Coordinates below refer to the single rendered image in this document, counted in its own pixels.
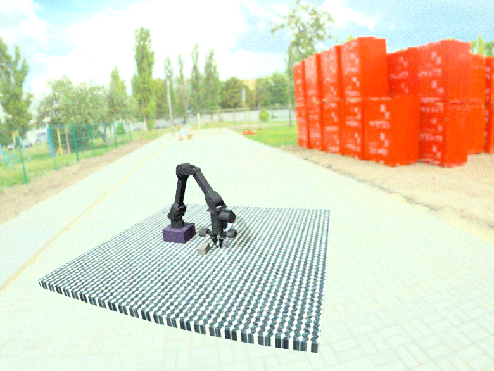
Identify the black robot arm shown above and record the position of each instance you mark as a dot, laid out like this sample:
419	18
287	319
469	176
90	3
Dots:
212	198

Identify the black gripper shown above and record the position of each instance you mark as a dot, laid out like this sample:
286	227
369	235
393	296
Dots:
217	229

